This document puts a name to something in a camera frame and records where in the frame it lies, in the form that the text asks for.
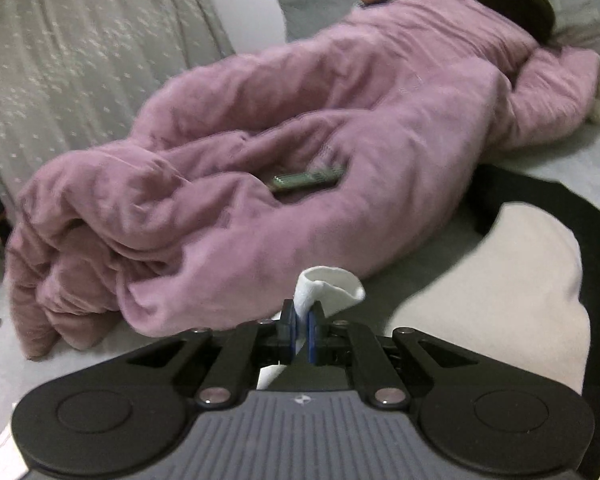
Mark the grey star-print curtain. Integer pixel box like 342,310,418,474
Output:
0,0,236,196

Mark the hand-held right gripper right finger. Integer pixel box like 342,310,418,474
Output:
307,300,479,408

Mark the green remote control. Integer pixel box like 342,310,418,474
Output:
267,167,343,195

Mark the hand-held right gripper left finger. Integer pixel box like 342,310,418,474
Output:
126,300,298,408

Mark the beige cloth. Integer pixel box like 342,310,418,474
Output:
390,202,593,411

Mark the pink quilt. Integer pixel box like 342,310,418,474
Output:
2,0,600,361

